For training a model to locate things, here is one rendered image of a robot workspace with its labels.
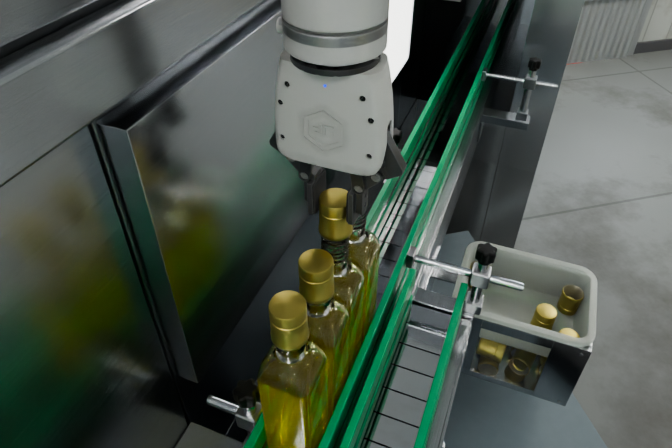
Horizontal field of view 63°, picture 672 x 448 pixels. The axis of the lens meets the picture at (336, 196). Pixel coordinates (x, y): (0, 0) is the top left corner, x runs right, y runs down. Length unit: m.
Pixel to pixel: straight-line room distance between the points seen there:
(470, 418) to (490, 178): 0.84
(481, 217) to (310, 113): 1.41
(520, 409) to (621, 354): 1.21
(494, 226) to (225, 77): 1.42
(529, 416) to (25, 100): 1.00
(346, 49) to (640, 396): 1.96
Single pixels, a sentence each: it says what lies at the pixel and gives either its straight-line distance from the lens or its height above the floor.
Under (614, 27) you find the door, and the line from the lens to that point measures 4.38.
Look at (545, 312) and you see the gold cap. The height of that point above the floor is 0.98.
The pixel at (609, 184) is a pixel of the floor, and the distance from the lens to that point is 3.11.
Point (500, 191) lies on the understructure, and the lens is 1.77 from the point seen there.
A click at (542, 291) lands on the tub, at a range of 1.09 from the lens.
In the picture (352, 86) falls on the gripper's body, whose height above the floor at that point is 1.50.
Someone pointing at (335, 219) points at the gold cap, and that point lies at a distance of 0.54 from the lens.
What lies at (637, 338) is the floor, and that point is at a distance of 2.41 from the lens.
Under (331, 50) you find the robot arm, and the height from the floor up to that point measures 1.54.
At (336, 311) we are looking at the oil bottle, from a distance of 0.58.
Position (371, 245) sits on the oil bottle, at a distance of 0.65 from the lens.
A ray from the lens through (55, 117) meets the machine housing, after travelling 0.40.
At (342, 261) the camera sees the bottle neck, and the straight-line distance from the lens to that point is 0.59.
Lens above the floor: 1.71
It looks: 39 degrees down
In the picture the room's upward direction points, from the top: straight up
